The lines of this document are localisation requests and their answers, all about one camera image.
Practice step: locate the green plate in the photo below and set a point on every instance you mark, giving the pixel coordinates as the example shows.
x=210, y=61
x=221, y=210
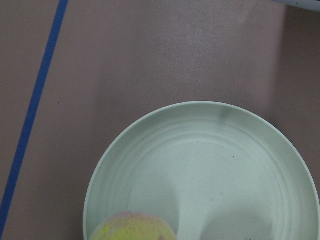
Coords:
x=212, y=170

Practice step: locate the yellow pink peach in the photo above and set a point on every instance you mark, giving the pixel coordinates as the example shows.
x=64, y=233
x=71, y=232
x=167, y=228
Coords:
x=133, y=226

